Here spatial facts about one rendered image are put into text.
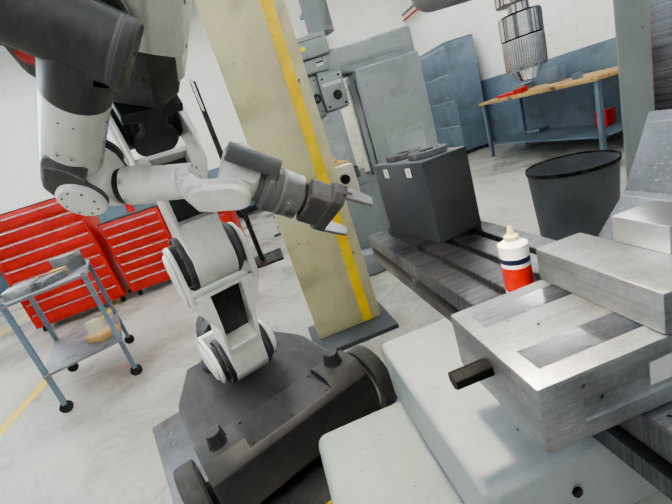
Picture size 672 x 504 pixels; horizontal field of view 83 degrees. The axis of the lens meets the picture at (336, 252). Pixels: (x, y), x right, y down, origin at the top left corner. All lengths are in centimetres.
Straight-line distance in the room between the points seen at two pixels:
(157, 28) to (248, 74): 151
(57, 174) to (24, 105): 970
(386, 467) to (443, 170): 58
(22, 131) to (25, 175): 89
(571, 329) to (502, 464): 17
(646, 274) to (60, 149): 75
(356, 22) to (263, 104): 817
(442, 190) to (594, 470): 56
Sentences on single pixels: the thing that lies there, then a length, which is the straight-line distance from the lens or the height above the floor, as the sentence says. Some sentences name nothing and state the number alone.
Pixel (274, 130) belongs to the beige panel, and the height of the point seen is 130.
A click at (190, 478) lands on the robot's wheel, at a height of 59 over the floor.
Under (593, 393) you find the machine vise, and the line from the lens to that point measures 40.
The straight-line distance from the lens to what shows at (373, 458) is 71.
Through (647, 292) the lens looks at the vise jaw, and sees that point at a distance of 41.
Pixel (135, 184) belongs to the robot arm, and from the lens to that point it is 77.
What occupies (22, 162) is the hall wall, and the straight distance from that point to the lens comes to 1051.
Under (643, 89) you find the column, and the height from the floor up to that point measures 110.
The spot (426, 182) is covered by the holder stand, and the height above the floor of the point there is 105.
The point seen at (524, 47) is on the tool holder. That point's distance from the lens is 55.
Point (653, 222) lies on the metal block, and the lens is 47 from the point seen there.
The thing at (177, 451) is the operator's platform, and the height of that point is 40.
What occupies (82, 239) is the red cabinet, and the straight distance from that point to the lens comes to 548.
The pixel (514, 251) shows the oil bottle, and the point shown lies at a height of 98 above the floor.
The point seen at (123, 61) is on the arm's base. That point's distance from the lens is 58.
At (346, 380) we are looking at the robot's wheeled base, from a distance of 108.
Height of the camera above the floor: 121
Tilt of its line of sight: 17 degrees down
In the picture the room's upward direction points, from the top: 18 degrees counter-clockwise
